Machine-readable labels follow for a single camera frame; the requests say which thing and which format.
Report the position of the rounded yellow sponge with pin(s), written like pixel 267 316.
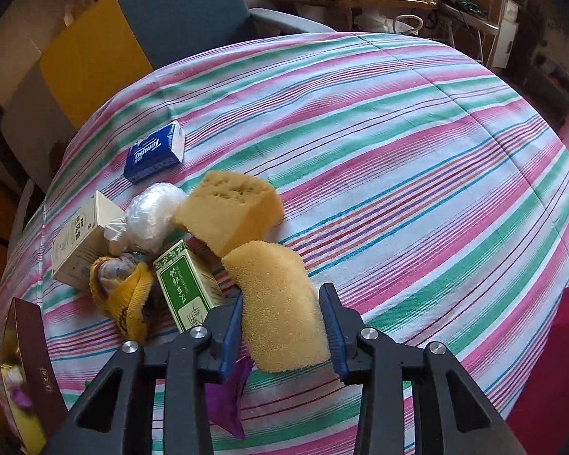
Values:
pixel 279 303

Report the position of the white crumpled plastic bag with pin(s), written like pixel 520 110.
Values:
pixel 151 215

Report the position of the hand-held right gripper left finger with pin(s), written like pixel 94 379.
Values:
pixel 231 341

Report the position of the grey padded panel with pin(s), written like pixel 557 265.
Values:
pixel 38 123

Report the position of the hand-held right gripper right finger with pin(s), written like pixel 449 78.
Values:
pixel 334 336

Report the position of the brown cardboard box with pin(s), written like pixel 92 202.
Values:
pixel 33 355

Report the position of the metal rack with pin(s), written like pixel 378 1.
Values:
pixel 469 14

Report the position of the cream cardboard box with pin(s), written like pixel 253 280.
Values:
pixel 83 241

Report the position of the purple cloth piece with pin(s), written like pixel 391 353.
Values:
pixel 227 398

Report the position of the wedge-shaped yellow sponge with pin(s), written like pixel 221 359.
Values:
pixel 232 208

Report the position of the yellow padded panel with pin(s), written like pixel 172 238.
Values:
pixel 95 57

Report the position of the blue tissue pack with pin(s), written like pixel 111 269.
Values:
pixel 154 154

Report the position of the green and white box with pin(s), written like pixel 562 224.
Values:
pixel 185 284

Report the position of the yellow knitted cloth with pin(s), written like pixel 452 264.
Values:
pixel 132 298

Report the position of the blue armchair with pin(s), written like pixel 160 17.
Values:
pixel 185 9

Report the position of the striped blanket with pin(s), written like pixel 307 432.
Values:
pixel 384 151

